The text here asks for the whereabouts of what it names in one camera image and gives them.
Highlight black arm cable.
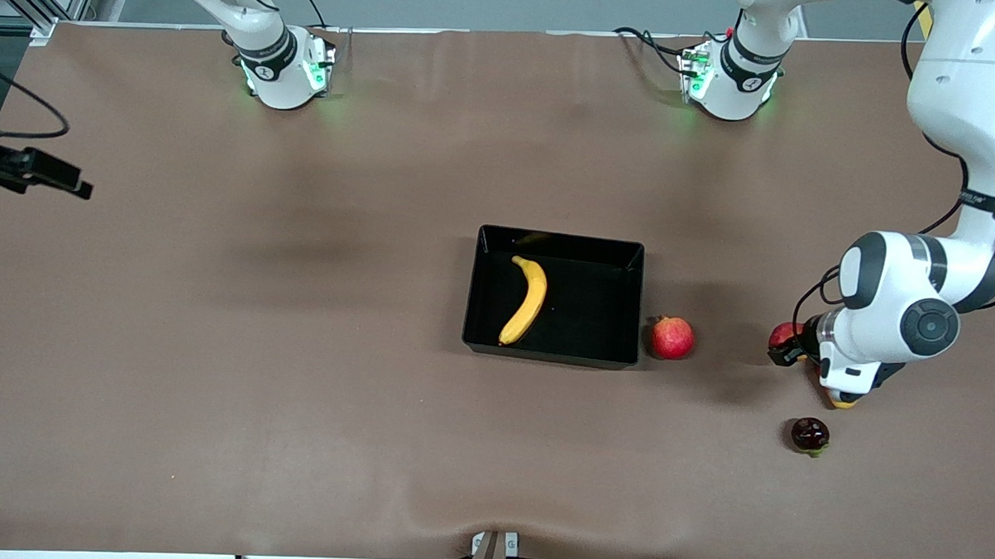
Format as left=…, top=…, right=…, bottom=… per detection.
left=0, top=60, right=74, bottom=141
left=792, top=0, right=995, bottom=335

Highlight black left base cables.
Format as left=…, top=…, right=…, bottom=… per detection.
left=610, top=26, right=691, bottom=76

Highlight dark purple mangosteen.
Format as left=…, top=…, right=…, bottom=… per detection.
left=790, top=417, right=832, bottom=459

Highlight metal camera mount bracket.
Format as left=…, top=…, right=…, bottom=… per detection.
left=470, top=529, right=521, bottom=559

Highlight yellow banana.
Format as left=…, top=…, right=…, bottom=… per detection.
left=498, top=255, right=548, bottom=348

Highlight brown table mat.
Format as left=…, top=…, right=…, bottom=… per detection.
left=0, top=12, right=995, bottom=559

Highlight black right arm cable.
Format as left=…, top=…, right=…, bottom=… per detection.
left=0, top=60, right=74, bottom=141

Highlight black plastic tray box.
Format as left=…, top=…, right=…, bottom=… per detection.
left=461, top=223, right=647, bottom=371

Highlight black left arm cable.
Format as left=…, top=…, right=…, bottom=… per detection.
left=792, top=0, right=995, bottom=335

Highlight black right base cable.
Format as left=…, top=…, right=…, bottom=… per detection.
left=291, top=0, right=330, bottom=31

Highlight red pomegranate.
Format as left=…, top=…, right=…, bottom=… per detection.
left=648, top=315, right=696, bottom=361

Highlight red yellow apple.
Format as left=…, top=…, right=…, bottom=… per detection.
left=768, top=321, right=807, bottom=351

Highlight red yellow mango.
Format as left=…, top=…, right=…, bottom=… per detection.
left=806, top=356, right=861, bottom=410

